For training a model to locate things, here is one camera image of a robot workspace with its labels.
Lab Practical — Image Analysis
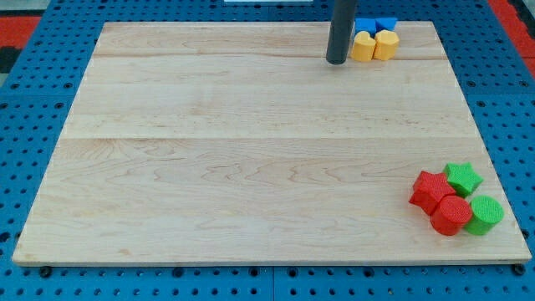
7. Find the red star block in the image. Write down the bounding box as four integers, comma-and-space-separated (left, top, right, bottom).
409, 171, 456, 216

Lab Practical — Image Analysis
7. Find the blue cube block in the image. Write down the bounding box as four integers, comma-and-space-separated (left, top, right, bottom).
354, 18, 377, 37

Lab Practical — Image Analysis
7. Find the green cylinder block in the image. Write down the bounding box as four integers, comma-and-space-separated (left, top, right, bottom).
464, 195, 504, 236

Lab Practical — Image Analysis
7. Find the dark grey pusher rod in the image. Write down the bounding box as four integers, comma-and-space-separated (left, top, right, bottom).
326, 0, 358, 65

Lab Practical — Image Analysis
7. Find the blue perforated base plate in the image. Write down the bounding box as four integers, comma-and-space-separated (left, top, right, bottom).
1, 0, 534, 300

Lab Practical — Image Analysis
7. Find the yellow heart block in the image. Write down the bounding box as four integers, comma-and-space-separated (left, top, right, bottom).
350, 31, 376, 62

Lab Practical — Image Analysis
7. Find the red cylinder block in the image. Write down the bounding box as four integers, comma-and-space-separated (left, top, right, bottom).
430, 196, 472, 236

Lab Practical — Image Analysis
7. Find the blue triangle block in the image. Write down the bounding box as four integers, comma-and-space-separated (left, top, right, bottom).
375, 17, 398, 33

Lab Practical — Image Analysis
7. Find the green star block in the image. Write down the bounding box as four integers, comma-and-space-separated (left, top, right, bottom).
443, 162, 484, 197

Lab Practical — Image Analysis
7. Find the wooden board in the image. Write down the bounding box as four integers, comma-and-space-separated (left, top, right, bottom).
13, 21, 532, 267

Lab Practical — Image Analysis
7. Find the yellow hexagon block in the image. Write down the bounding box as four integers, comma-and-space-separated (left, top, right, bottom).
373, 30, 400, 61

